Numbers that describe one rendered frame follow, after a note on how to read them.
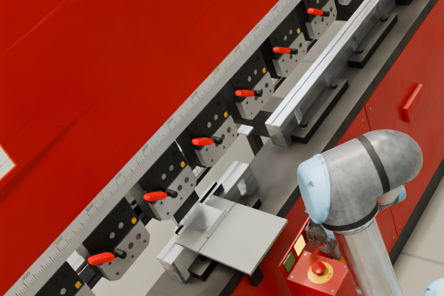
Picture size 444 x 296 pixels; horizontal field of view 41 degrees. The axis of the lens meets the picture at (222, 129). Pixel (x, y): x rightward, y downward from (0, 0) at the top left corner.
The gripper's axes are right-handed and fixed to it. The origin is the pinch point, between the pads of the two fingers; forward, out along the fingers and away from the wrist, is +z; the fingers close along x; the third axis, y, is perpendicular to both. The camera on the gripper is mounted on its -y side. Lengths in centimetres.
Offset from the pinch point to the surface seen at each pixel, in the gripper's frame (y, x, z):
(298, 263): 8.3, 9.0, -4.1
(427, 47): 12, -104, 4
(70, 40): 37, 24, -90
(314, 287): 0.5, 14.5, -4.8
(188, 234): 31.1, 23.0, -24.3
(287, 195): 18.7, -6.4, -12.8
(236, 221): 20.1, 14.7, -25.2
